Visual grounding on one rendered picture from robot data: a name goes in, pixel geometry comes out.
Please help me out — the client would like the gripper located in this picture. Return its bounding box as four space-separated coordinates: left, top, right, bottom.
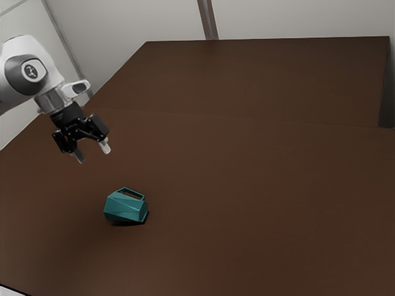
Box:
49 101 112 164

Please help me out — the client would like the teal faceted mug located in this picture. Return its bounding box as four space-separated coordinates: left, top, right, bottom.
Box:
102 186 149 224

